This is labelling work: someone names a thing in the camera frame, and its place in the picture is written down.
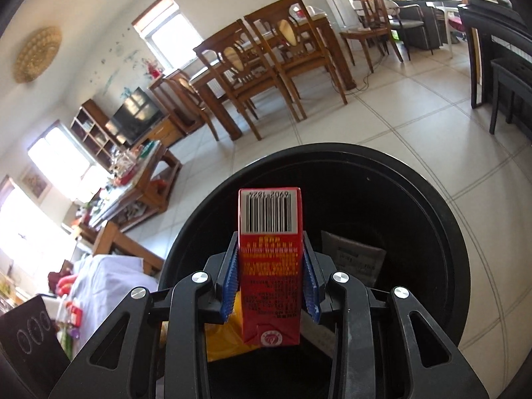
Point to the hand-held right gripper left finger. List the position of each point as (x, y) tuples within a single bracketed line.
[(230, 284)]

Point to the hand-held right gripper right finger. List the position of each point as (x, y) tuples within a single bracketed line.
[(310, 284)]

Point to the red drink carton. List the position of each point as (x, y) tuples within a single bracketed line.
[(270, 266)]

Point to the black trash bin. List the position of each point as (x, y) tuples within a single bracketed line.
[(395, 183)]

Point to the grey paper packet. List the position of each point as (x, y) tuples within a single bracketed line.
[(357, 257)]

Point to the yellow plastic packet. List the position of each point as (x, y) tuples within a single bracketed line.
[(224, 341)]

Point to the small red box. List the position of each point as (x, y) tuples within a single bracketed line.
[(75, 315)]

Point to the floral purple tablecloth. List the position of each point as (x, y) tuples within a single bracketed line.
[(112, 274)]

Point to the wooden coffee table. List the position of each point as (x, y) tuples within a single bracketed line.
[(153, 183)]

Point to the wooden television stand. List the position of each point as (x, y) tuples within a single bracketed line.
[(166, 131)]

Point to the black flat television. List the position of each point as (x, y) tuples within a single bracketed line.
[(133, 116)]

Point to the wooden dining chair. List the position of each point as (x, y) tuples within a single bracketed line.
[(245, 87), (368, 35), (183, 95), (307, 56)]

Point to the wooden bookshelf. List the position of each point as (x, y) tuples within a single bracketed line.
[(89, 133)]

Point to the large bright window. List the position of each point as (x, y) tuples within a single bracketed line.
[(62, 153)]

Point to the wooden dining table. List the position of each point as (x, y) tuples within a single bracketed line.
[(332, 50)]

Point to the small window with red blind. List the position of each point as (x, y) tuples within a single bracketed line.
[(170, 35)]

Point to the grey armchair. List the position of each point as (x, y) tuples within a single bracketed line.
[(419, 20)]

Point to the black piano bench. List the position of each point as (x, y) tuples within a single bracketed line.
[(509, 75)]

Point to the crystal ceiling chandelier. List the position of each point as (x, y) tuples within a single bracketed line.
[(37, 54)]

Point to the white plastic chair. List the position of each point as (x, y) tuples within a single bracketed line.
[(447, 14)]

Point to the black upright piano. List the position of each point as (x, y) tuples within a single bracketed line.
[(498, 29)]

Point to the small framed wall picture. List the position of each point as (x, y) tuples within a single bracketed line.
[(35, 183)]

